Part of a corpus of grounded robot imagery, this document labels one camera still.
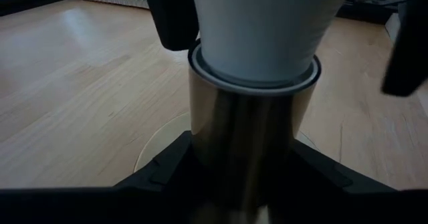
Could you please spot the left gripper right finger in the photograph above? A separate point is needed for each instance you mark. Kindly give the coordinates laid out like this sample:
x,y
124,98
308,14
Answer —
x,y
351,207

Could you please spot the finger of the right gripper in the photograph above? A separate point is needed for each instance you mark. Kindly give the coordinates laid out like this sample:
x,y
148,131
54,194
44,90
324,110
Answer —
x,y
408,50
170,13

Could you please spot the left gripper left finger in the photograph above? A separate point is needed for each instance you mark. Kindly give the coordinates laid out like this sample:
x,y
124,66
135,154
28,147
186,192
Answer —
x,y
100,207

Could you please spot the white lightbulb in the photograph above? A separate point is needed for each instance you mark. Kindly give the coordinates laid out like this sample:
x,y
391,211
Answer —
x,y
267,26

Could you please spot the brass lamp base socket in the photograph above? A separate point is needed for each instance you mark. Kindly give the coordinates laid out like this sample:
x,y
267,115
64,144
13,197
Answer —
x,y
247,123

